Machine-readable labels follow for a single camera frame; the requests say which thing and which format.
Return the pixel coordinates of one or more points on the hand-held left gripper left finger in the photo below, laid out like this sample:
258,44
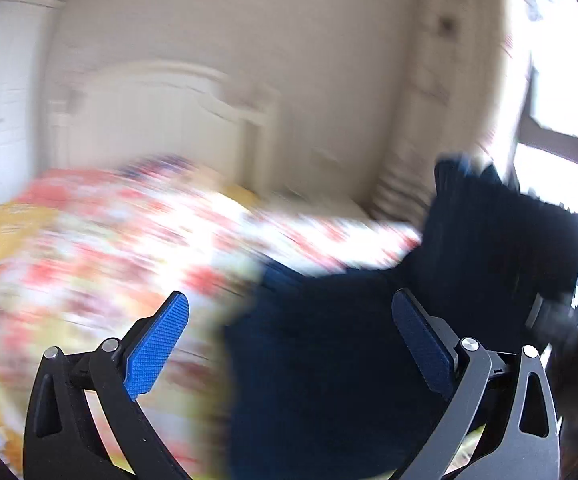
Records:
159,342

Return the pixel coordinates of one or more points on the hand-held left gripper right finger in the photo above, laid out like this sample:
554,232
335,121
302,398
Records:
424,347

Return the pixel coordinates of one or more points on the blue padded jacket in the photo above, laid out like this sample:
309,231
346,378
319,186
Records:
329,360

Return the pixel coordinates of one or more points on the floral bed quilt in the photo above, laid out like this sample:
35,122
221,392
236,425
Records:
119,250

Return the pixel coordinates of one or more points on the white nightstand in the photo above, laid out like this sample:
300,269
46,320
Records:
319,192

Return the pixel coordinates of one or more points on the white wooden headboard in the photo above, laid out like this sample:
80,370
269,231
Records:
169,110

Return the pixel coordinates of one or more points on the pale printed curtain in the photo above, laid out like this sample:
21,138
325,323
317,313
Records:
449,85

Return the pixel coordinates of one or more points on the white wardrobe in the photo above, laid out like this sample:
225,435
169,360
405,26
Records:
4,100

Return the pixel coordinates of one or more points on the dark window frame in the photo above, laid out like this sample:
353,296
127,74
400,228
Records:
559,130

